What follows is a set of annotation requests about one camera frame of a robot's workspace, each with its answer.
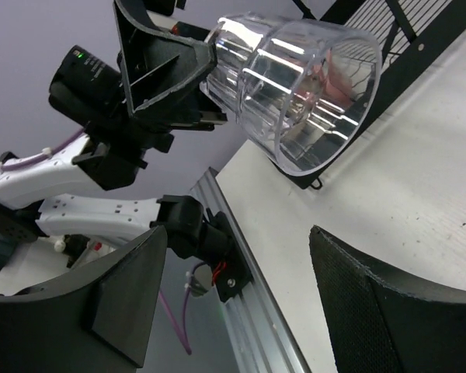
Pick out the aluminium mounting rail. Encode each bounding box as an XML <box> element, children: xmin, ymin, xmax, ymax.
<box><xmin>190</xmin><ymin>168</ymin><xmax>310</xmax><ymax>372</ymax></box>

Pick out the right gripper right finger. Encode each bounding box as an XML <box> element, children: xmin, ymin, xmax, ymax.
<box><xmin>309</xmin><ymin>225</ymin><xmax>466</xmax><ymax>372</ymax></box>

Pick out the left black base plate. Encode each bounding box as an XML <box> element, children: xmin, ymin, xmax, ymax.
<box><xmin>203</xmin><ymin>208</ymin><xmax>252</xmax><ymax>303</ymax></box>

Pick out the pink speckled mug in rack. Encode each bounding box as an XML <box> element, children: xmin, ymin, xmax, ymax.
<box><xmin>295</xmin><ymin>50</ymin><xmax>355</xmax><ymax>112</ymax></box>

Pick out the clear glass cup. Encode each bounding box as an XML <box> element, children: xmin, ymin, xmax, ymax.
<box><xmin>200</xmin><ymin>12</ymin><xmax>382</xmax><ymax>177</ymax></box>

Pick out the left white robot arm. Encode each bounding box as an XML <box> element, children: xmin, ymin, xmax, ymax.
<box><xmin>0</xmin><ymin>1</ymin><xmax>227</xmax><ymax>242</ymax></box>

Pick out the black wire dish rack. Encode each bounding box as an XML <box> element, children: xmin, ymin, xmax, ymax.
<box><xmin>267</xmin><ymin>0</ymin><xmax>466</xmax><ymax>191</ymax></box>

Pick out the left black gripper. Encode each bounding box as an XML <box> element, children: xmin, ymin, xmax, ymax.
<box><xmin>113</xmin><ymin>1</ymin><xmax>228</xmax><ymax>153</ymax></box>

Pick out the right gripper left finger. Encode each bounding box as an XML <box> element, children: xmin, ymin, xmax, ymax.
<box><xmin>0</xmin><ymin>227</ymin><xmax>167</xmax><ymax>372</ymax></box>

